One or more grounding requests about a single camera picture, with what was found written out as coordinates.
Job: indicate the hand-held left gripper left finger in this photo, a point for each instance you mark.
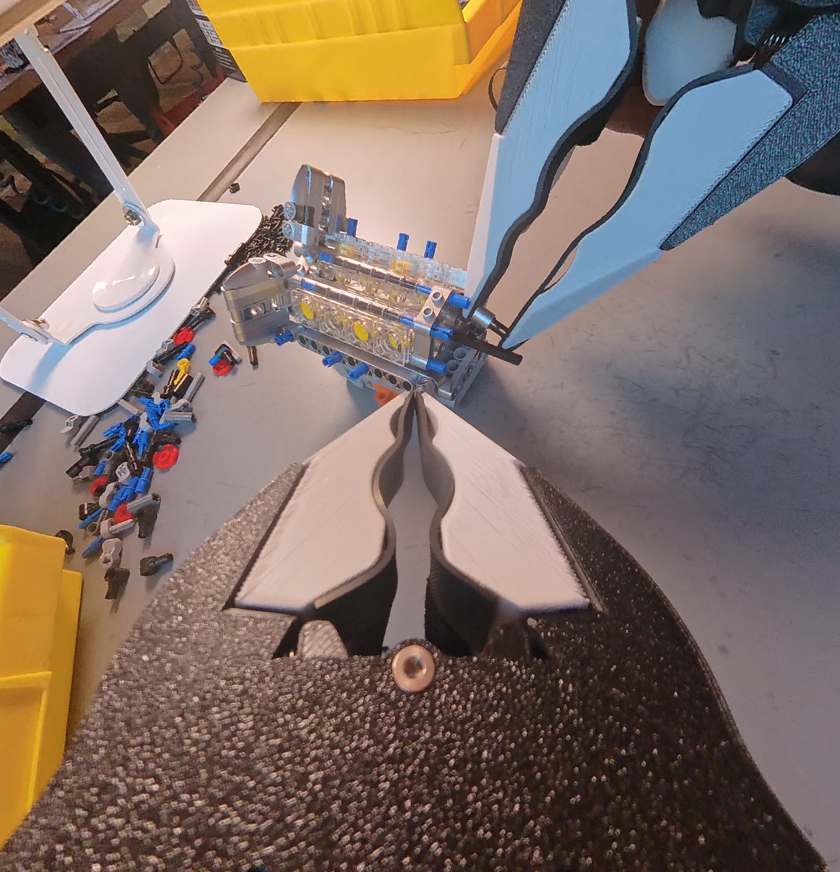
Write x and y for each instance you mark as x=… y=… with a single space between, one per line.
x=318 y=538

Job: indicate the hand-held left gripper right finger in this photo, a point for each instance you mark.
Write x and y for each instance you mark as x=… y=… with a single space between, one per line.
x=516 y=538

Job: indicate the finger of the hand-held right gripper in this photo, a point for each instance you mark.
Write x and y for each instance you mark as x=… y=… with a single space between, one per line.
x=693 y=170
x=556 y=96

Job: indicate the toy engine model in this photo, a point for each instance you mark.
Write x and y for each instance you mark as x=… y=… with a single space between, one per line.
x=352 y=307

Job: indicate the yellow plastic bin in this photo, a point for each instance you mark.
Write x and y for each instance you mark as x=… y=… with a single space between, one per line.
x=25 y=681
x=352 y=55

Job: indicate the pile of small black parts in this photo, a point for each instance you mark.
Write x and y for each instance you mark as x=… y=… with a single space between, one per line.
x=264 y=235

